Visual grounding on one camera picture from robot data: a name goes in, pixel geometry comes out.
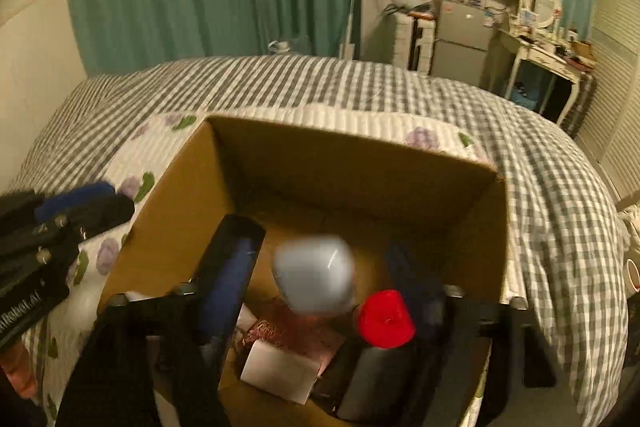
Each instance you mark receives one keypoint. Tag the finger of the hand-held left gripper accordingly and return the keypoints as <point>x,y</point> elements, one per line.
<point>102,213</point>
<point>75,198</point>

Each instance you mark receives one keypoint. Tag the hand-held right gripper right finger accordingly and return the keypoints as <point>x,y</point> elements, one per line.
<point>407,279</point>

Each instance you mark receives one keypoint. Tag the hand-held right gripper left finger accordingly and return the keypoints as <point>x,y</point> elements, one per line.
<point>230,277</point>

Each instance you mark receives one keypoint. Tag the black bottle with red cap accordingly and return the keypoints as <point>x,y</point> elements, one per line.
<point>387,319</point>

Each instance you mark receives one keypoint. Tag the white plastic bottle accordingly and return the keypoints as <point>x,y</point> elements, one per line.
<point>312,274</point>

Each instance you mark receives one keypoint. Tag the pink box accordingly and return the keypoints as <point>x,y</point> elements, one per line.
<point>300,337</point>

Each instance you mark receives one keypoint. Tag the small white box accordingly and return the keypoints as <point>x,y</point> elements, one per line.
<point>280,369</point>

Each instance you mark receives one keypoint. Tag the brown cardboard box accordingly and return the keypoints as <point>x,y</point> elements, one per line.
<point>350,172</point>

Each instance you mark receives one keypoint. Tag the person's left hand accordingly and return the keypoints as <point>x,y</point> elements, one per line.
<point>15,369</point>

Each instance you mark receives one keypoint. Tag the white floral quilt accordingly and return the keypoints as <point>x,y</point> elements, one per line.
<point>150,147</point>

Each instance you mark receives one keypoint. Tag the cream puffer jacket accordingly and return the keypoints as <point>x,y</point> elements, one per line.
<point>632,227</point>

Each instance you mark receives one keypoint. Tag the white suitcase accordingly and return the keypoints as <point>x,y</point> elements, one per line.
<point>405,39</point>

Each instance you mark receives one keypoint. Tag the silver small fridge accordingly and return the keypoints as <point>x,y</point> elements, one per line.
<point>460,39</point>

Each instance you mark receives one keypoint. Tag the dark checked suitcase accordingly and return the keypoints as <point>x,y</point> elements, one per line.
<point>580,104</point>

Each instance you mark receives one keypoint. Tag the white vanity table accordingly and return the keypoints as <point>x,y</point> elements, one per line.
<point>540,52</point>

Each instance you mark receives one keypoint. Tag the white mop pole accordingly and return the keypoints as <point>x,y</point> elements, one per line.
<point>350,17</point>

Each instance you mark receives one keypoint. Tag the white louvred wardrobe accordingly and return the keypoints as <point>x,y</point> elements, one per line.
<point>615,82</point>

